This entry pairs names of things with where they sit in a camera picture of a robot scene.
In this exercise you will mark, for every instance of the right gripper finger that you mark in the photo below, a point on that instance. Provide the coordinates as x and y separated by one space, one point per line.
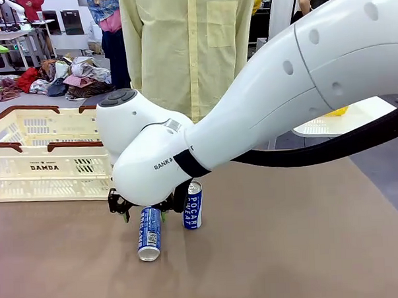
165 210
117 203

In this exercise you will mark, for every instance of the blue Pocari Sweat can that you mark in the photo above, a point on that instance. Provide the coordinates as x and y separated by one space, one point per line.
193 208

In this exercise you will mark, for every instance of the blue white slim drink can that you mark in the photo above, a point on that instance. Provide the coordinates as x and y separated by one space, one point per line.
150 233

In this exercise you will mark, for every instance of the person's right forearm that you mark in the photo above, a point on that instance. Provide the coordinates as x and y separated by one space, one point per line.
134 72

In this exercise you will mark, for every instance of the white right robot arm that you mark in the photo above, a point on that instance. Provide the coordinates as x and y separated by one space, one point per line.
314 68

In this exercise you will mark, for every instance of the cream basket with brown rim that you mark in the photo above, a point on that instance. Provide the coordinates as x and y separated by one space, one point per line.
38 182

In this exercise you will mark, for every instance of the yellow plastic basket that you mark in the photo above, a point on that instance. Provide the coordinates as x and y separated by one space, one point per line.
337 111

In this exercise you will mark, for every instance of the red cloth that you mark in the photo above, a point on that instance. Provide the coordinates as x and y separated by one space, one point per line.
27 79

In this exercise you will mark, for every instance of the white blue patterned cloth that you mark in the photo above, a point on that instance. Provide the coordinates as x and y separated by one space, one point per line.
39 86

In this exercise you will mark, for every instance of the person in red top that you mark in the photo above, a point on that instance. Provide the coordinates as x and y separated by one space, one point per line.
31 6

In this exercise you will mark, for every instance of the dark blue cloth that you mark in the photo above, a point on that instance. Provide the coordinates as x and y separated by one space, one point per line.
57 89

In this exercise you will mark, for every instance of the black cabinet box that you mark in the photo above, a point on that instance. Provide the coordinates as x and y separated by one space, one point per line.
72 22

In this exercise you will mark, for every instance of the pink cloth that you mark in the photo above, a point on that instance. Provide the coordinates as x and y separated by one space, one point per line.
78 80

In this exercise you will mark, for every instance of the white grey cloth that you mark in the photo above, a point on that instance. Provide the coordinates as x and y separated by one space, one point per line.
90 69

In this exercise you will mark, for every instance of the cardboard box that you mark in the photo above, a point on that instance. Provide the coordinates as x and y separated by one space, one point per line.
95 47

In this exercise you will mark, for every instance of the brown striped cloth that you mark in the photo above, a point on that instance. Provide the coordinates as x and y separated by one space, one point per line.
90 91

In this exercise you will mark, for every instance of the person in blue patterned shirt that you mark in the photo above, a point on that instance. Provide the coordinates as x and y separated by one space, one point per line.
103 8

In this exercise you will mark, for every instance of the person torso in yellow gown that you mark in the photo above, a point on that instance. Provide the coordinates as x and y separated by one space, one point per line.
181 41

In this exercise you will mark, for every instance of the white round table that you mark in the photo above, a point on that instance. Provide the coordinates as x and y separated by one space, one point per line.
359 122

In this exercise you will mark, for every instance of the grey frame workbench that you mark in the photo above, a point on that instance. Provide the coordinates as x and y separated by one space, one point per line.
22 34

